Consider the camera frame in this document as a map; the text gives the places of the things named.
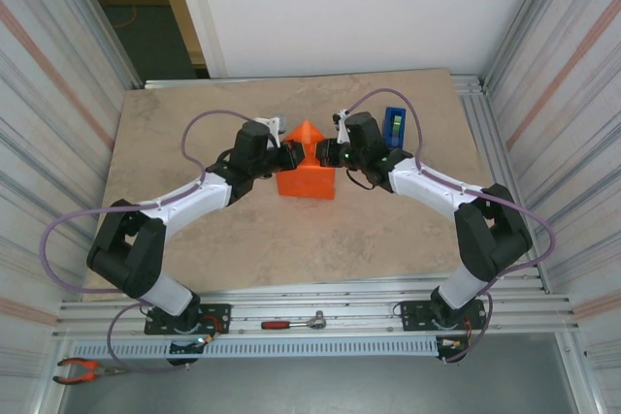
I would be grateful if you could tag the orange cloth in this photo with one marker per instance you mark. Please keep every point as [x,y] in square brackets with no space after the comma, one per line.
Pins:
[305,181]

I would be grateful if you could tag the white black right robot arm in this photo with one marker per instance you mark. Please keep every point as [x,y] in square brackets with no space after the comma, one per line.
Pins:
[490,239]

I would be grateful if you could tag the blue tape dispenser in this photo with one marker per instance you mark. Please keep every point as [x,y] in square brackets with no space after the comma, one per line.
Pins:
[389,116]

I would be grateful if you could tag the green clear tape roll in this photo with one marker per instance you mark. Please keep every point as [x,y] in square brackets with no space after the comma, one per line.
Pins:
[397,125]

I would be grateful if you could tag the yellow power connector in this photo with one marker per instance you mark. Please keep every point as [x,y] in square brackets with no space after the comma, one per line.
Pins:
[207,339]
[455,343]

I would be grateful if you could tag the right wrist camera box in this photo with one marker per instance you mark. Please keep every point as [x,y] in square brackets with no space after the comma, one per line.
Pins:
[342,128]

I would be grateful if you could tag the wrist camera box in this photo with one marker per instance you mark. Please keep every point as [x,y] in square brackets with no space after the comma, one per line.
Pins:
[342,128]
[274,124]

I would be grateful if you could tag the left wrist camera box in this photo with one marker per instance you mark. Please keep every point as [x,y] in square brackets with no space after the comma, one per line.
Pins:
[274,124]

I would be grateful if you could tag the aluminium rear frame rail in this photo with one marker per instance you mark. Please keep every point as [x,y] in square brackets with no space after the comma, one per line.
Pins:
[194,83]

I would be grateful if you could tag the aluminium side frame rail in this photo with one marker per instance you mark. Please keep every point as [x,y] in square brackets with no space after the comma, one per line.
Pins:
[490,142]

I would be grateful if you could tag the white door frame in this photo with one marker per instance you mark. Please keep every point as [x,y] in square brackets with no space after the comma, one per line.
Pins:
[202,21]

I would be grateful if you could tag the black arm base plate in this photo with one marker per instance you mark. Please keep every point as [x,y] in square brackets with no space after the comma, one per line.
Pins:
[223,309]
[412,317]

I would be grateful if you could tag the aluminium corner post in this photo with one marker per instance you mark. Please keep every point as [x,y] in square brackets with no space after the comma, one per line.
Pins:
[524,21]
[104,21]

